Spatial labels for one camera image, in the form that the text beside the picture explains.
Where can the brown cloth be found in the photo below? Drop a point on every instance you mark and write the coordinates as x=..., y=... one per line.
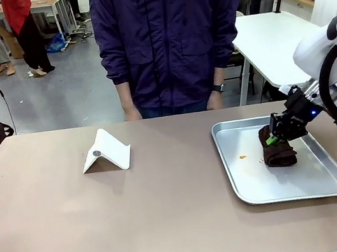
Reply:
x=278, y=156

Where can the person's right forearm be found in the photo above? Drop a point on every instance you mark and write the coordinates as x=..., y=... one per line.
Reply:
x=125, y=94

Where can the large white table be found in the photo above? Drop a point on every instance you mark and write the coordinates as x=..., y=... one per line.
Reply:
x=270, y=37

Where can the wood top desk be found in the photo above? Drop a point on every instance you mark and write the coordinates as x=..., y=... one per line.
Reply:
x=47, y=4

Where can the person's blue jeans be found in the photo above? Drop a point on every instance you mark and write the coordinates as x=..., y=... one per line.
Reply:
x=175, y=109

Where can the small yellowish crumbs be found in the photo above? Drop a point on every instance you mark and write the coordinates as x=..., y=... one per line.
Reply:
x=261, y=160

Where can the bystander in red top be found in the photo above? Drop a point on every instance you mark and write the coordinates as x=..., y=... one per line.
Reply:
x=28, y=33

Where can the black wrist watch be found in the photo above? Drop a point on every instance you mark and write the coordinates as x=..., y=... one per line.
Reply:
x=219, y=87

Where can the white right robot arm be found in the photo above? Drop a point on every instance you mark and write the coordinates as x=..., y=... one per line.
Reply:
x=311, y=50

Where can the person's left hand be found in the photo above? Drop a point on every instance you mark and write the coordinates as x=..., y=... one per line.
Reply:
x=215, y=101

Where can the orange stain blob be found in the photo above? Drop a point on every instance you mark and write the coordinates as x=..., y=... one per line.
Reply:
x=242, y=157

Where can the white folded stand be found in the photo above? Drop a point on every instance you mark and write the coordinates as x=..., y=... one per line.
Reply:
x=108, y=152

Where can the black chair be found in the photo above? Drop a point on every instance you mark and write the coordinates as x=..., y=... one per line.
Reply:
x=240, y=68

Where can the person in navy jacket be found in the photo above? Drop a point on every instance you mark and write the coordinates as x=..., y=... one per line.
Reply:
x=166, y=35

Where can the person's left forearm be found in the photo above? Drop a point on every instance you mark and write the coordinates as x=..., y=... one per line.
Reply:
x=220, y=75

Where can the person's right hand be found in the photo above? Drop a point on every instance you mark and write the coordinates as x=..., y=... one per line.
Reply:
x=132, y=112

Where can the cardboard box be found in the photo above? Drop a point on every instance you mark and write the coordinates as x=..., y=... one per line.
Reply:
x=12, y=42

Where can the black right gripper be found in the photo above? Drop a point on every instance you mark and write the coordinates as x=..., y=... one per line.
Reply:
x=298, y=110

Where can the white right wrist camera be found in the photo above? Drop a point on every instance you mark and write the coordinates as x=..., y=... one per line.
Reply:
x=285, y=89

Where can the blue plastic bag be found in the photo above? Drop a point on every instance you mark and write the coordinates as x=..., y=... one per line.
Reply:
x=57, y=43

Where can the silver metal tray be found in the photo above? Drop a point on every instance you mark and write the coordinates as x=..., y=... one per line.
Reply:
x=263, y=187

